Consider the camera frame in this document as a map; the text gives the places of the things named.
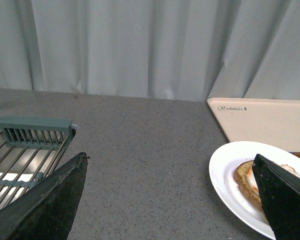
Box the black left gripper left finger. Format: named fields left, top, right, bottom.
left=0, top=152, right=88, bottom=240

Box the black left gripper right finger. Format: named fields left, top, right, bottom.
left=253, top=154, right=300, bottom=240

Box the white round plate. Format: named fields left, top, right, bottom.
left=209, top=141, right=300, bottom=240

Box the fried egg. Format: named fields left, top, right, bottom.
left=246, top=164, right=300, bottom=195

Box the bottom bread slice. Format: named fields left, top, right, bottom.
left=233, top=160, right=266, bottom=217

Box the green dish drying rack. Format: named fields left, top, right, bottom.
left=0, top=115, right=79, bottom=210

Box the beige rabbit tray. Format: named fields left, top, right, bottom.
left=207, top=97, right=300, bottom=153

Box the white curtain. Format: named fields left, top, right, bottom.
left=0, top=0, right=300, bottom=101

